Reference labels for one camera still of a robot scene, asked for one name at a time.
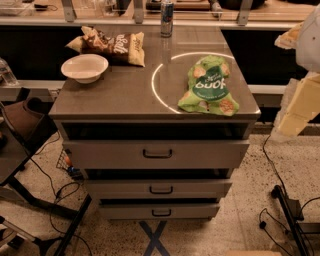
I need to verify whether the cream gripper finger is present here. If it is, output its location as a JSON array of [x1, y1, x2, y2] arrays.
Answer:
[[278, 73, 320, 137], [274, 23, 303, 50]]

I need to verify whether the green rice chip bag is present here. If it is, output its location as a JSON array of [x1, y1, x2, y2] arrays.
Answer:
[[178, 55, 239, 116]]

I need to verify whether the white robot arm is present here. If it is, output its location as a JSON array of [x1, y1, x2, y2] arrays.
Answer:
[[275, 4, 320, 137]]

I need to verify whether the redbull can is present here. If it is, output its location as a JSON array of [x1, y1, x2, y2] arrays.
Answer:
[[160, 0, 174, 37]]

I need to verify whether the brown salt chip bag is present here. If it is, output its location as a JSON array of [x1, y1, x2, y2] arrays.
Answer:
[[67, 26, 145, 67]]

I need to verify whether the black stand base right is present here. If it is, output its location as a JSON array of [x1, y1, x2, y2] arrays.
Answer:
[[271, 185, 320, 256]]

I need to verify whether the grey drawer cabinet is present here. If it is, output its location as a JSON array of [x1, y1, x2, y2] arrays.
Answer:
[[50, 26, 260, 220]]

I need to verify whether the blue tape cross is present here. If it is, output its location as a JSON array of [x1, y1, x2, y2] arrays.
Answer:
[[139, 221, 170, 256]]

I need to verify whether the white bowl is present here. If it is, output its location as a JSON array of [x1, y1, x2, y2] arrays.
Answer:
[[61, 54, 109, 84]]

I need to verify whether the brown office chair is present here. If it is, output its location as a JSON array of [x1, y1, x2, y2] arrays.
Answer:
[[1, 87, 57, 153]]

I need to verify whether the clear plastic bottle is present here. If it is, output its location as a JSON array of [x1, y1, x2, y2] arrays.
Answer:
[[0, 58, 18, 86]]

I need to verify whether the black floor cable right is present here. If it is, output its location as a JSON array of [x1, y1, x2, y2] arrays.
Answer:
[[259, 133, 320, 256]]

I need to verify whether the black floor cable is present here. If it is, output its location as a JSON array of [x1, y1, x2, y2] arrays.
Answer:
[[259, 133, 320, 256], [29, 131, 94, 256]]

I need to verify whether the top drawer black handle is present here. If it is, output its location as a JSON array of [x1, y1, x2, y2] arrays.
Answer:
[[142, 149, 173, 159]]

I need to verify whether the drawer black handle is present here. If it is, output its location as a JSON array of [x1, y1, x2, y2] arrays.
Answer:
[[151, 209, 172, 217], [142, 149, 173, 159], [149, 186, 173, 195]]

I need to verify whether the middle drawer black handle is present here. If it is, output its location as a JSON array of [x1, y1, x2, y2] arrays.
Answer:
[[149, 186, 173, 195]]

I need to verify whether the bottom drawer black handle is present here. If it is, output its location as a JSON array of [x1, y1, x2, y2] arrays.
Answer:
[[151, 209, 172, 217]]

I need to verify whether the black floor cable left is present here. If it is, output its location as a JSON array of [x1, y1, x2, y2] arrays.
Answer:
[[29, 131, 94, 256]]

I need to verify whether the black table leg frame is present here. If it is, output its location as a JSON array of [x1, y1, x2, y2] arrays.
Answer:
[[0, 176, 93, 256]]

